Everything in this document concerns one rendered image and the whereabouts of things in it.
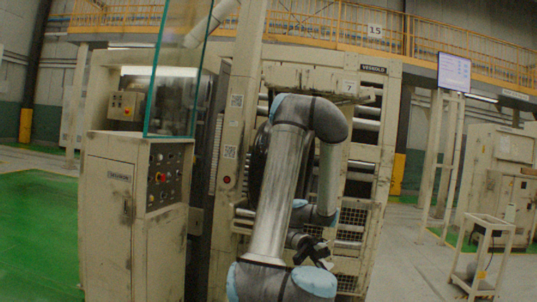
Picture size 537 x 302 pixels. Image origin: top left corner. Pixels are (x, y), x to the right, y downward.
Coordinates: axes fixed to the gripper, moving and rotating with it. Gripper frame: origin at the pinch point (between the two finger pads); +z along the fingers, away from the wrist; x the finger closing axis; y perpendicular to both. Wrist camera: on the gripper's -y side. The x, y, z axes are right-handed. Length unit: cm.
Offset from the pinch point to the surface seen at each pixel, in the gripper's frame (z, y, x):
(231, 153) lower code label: -94, 7, -30
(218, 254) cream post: -94, -18, 27
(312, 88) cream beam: -90, 66, -53
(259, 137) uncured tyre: -72, 16, -38
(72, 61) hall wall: -1230, -78, -219
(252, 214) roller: -76, 3, 2
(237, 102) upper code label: -95, 18, -56
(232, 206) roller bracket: -80, -5, -5
